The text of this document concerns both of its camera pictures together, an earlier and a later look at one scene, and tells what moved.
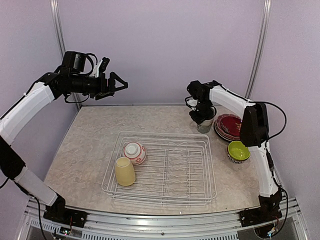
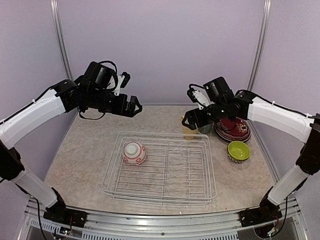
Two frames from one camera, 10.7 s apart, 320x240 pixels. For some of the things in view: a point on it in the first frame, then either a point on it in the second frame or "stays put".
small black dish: x=223 y=133 -> x=239 y=127
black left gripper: x=104 y=90 -> x=120 y=109
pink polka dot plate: x=230 y=124 stays put
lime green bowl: x=238 y=151 stays put
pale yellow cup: x=125 y=173 -> x=186 y=130
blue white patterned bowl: x=235 y=160 stays put
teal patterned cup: x=204 y=127 stays put
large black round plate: x=223 y=135 stays put
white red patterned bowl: x=135 y=152 stays put
